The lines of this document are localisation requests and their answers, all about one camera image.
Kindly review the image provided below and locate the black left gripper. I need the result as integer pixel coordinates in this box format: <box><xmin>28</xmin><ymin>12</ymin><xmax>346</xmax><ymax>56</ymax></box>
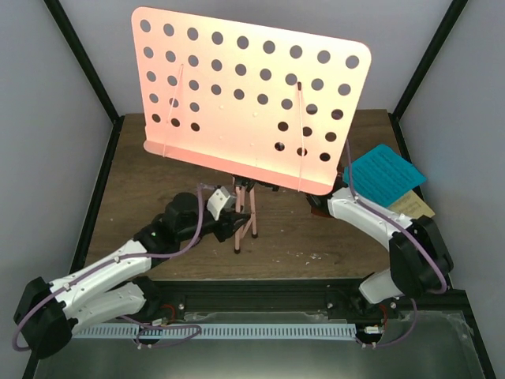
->
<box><xmin>178</xmin><ymin>203</ymin><xmax>250</xmax><ymax>242</ymax></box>

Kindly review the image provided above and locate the red-brown wooden metronome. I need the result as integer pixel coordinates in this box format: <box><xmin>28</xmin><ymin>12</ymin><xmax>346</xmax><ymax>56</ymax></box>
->
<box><xmin>306</xmin><ymin>194</ymin><xmax>332</xmax><ymax>218</ymax></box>

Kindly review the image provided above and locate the pink tripod music stand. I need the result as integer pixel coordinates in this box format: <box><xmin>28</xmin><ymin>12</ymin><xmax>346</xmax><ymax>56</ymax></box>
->
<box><xmin>129</xmin><ymin>6</ymin><xmax>374</xmax><ymax>253</ymax></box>

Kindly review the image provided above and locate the blue sheet music booklet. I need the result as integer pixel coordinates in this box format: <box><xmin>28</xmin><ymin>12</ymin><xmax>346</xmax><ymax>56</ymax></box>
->
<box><xmin>351</xmin><ymin>144</ymin><xmax>426</xmax><ymax>208</ymax></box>

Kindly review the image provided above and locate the yellow sheet music page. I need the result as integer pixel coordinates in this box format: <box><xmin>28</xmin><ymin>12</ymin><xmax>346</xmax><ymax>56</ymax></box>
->
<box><xmin>388</xmin><ymin>190</ymin><xmax>435</xmax><ymax>219</ymax></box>

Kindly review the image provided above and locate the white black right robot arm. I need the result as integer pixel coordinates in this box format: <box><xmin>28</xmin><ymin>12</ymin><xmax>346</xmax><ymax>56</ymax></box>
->
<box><xmin>307</xmin><ymin>186</ymin><xmax>454</xmax><ymax>318</ymax></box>

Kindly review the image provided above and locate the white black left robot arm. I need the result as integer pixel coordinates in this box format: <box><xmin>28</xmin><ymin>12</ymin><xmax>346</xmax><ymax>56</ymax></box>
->
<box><xmin>12</xmin><ymin>187</ymin><xmax>256</xmax><ymax>359</ymax></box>

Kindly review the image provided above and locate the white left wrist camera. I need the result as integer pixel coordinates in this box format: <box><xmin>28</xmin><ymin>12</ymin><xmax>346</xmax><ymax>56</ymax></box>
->
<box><xmin>206</xmin><ymin>186</ymin><xmax>236</xmax><ymax>220</ymax></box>

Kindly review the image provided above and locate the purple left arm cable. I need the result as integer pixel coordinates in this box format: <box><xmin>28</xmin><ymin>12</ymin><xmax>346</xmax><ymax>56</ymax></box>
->
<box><xmin>12</xmin><ymin>183</ymin><xmax>210</xmax><ymax>351</ymax></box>

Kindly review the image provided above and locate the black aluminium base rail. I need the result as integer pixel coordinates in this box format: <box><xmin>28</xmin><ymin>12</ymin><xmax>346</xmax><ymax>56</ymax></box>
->
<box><xmin>50</xmin><ymin>278</ymin><xmax>466</xmax><ymax>321</ymax></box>

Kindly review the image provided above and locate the light blue slotted cable duct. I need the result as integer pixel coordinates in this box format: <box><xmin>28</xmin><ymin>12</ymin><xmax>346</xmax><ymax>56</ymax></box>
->
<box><xmin>76</xmin><ymin>323</ymin><xmax>357</xmax><ymax>341</ymax></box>

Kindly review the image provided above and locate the black frame post left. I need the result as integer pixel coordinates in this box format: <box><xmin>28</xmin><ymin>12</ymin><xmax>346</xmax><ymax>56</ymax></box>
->
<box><xmin>43</xmin><ymin>0</ymin><xmax>121</xmax><ymax>124</ymax></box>

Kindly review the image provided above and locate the black frame post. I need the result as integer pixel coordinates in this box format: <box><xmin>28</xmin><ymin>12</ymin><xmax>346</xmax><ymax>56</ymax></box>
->
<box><xmin>393</xmin><ymin>0</ymin><xmax>469</xmax><ymax>119</ymax></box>
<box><xmin>43</xmin><ymin>0</ymin><xmax>121</xmax><ymax>124</ymax></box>

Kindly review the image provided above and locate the black frame post right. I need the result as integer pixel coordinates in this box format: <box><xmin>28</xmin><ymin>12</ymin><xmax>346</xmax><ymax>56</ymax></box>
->
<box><xmin>393</xmin><ymin>0</ymin><xmax>469</xmax><ymax>119</ymax></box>

